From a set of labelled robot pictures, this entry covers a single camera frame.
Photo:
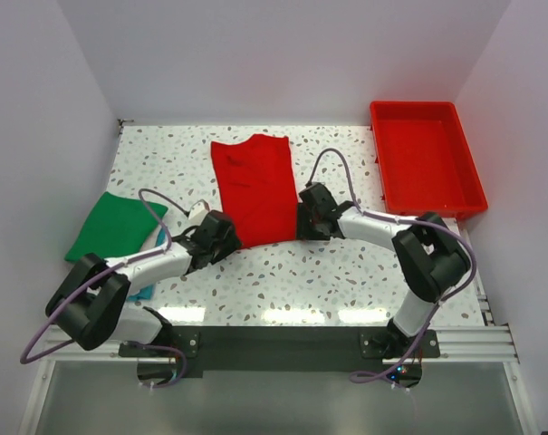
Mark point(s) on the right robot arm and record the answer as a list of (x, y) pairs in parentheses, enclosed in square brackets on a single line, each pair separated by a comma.
[(430, 258)]

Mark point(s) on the aluminium frame rail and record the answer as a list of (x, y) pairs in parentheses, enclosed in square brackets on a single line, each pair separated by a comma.
[(319, 283)]

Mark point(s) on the red t shirt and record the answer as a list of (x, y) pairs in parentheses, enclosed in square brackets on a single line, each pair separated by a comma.
[(257, 188)]

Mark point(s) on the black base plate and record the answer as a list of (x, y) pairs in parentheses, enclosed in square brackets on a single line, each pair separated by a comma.
[(201, 349)]

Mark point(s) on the teal folded t shirt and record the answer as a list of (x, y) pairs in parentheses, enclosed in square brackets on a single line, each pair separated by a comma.
[(144, 294)]

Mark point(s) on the green folded t shirt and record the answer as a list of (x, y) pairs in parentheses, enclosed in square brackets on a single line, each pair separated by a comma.
[(115, 227)]

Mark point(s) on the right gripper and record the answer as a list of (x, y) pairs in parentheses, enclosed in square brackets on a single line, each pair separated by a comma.
[(302, 229)]

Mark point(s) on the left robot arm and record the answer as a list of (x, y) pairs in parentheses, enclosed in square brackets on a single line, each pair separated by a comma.
[(90, 304)]

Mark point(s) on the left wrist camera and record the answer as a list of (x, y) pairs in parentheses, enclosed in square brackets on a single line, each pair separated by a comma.
[(198, 212)]

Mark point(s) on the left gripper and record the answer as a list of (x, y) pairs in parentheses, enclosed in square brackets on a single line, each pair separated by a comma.
[(230, 244)]

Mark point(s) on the red plastic bin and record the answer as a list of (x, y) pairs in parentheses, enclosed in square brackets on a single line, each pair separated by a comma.
[(424, 160)]

